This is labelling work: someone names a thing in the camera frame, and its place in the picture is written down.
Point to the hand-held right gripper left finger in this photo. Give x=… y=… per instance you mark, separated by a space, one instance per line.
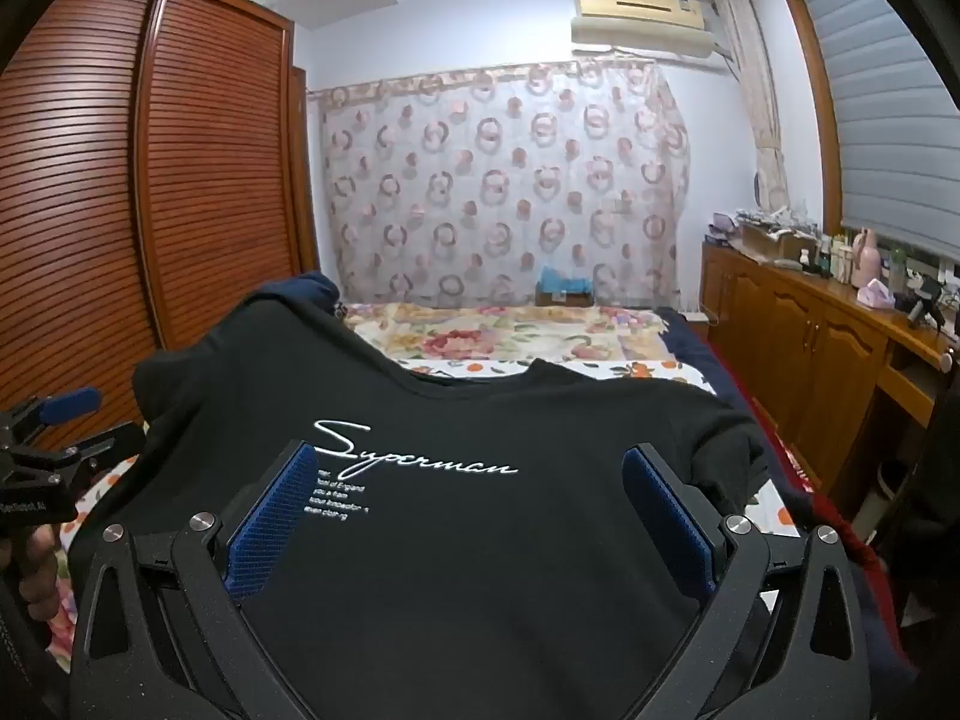
x=271 y=521

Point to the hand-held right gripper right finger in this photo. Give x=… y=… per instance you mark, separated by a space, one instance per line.
x=667 y=521

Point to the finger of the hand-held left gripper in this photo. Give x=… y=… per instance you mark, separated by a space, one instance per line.
x=71 y=403
x=94 y=444

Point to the black t-shirt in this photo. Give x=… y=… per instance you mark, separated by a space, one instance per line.
x=450 y=592

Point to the person's left hand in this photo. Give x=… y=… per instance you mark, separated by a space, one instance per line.
x=36 y=562

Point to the orange-print bed sheet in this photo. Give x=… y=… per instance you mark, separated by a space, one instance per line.
x=637 y=373

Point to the wooden sideboard cabinet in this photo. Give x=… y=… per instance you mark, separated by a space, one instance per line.
x=780 y=330

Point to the white waste bin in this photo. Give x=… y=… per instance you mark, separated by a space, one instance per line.
x=892 y=478

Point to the folded navy cloth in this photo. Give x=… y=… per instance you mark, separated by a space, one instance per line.
x=315 y=289

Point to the teal cloth on box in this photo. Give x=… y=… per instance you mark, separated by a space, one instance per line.
x=562 y=285

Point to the wooden louvered wardrobe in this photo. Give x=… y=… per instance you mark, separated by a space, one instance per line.
x=210 y=165

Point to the wooden box with clutter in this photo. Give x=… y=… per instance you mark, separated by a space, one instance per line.
x=772 y=240

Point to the pink tissue pack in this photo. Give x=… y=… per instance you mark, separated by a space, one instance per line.
x=876 y=295

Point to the black device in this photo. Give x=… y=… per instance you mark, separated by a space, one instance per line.
x=926 y=298

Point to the circle-patterned sheer curtain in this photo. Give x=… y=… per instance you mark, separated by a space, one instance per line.
x=487 y=202

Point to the beige drape curtain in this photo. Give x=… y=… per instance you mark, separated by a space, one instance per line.
x=757 y=90

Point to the grey window blind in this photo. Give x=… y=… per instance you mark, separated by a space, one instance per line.
x=885 y=127

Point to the wooden window frame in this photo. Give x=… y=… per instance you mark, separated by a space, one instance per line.
x=814 y=105

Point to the beige wall air conditioner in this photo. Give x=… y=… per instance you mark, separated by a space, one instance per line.
x=637 y=11

